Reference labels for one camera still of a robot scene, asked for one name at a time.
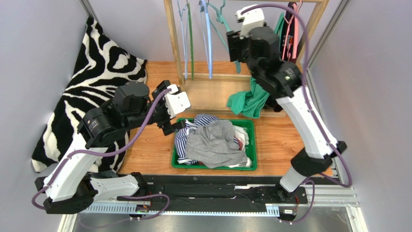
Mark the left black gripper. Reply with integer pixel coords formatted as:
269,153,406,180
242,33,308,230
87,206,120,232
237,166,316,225
125,81,187,135

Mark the teal plastic hanger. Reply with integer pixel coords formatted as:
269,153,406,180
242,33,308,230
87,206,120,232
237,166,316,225
207,0,242,74

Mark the blue white striped tank top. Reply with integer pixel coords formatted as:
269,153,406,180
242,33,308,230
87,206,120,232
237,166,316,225
174,114,238,163

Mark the light blue plastic hanger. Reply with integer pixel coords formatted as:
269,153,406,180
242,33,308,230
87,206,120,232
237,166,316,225
199,0,213,79

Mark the green plastic hanger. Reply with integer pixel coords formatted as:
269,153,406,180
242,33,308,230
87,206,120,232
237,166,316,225
187,0,194,80

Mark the light blue wire hanger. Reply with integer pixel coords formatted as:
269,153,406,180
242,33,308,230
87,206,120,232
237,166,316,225
177,0,188,80

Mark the grey tank top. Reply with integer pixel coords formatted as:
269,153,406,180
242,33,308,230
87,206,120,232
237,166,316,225
185,120,249,169

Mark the pink plastic hanger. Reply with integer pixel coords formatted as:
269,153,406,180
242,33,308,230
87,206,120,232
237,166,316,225
281,0,304,63

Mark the green tank top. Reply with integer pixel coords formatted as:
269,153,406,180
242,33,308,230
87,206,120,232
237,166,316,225
226,12,285,119

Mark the pink wire hanger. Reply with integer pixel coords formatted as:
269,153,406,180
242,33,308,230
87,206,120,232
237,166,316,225
281,15,294,61

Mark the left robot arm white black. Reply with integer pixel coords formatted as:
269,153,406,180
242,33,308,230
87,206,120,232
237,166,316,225
31,80,191,214

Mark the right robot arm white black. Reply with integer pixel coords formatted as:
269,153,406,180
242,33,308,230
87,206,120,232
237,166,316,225
226,26,347,202

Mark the wooden clothes rack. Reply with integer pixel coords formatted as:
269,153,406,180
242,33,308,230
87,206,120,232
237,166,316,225
163,0,329,115

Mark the zebra print blanket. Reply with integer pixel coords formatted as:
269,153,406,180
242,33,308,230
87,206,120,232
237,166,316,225
31,17,148,173

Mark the green plastic tray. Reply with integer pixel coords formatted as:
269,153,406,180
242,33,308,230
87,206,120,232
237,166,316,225
171,119,258,171

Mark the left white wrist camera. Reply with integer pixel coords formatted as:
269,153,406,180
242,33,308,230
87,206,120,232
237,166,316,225
164,84,191,119

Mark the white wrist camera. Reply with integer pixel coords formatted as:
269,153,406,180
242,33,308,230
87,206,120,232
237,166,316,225
235,4,265,39
164,84,191,119

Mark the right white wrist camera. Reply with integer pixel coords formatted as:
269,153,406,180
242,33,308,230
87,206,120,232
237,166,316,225
235,4,265,39

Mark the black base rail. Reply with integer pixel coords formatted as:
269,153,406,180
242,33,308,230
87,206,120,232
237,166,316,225
80,174,359,218

